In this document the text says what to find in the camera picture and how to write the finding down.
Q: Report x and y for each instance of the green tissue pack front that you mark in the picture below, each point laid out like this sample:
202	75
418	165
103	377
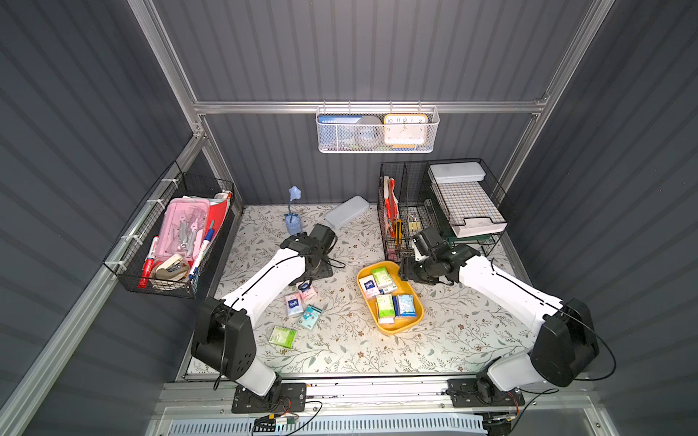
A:
282	337

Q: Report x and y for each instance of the blue flower desk lamp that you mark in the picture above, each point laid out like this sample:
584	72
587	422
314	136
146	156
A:
293	222

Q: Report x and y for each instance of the yellow alarm clock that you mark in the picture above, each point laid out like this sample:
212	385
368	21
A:
405	129

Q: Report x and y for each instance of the blue white marker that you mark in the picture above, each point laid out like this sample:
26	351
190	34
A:
203	249

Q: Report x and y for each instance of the red white marker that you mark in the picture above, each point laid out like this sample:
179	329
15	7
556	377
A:
148	264

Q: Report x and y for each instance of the pink pencil case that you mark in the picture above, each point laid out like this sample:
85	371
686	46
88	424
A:
183	228

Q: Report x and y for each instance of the floral table mat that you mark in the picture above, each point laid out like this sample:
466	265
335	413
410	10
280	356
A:
462	330

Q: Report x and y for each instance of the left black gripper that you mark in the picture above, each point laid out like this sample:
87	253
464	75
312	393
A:
314	267

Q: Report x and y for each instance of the white wire wall basket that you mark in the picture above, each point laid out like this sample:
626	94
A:
381	111

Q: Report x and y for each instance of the blue box in basket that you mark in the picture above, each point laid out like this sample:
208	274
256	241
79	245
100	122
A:
336	132

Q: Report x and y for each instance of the yellow plastic storage box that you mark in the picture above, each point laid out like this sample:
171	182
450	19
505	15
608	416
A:
401	324

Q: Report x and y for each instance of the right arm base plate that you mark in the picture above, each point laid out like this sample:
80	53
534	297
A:
472	393

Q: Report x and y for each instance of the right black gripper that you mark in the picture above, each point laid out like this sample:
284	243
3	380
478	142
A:
413	267

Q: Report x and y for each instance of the white box on organizer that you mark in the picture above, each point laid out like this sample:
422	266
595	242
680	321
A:
466	172

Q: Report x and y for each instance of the checkered notebook stack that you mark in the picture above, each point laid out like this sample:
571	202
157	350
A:
468	209

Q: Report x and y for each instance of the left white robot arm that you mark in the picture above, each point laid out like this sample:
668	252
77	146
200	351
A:
224	333

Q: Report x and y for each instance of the beige stapler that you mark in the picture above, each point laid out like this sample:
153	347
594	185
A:
173	269

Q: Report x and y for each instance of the green white tissue pack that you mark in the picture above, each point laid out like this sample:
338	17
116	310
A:
384	281

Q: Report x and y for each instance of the black wire desk organizer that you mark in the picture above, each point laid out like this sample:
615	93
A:
419	208

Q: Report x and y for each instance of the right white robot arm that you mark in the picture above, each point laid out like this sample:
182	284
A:
565	341

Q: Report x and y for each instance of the white rectangular plastic case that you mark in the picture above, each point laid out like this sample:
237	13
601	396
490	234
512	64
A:
345	213

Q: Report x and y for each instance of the teal tissue pack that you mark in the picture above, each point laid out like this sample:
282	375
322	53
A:
310	317

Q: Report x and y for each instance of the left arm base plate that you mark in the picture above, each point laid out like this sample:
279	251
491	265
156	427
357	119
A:
283	397

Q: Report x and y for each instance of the pink Tempo tissue pack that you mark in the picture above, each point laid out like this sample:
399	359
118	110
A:
294	304

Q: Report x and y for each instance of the black wire side basket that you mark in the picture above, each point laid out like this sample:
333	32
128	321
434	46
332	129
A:
126	263

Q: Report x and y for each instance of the tape roll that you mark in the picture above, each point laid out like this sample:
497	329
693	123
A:
369	132

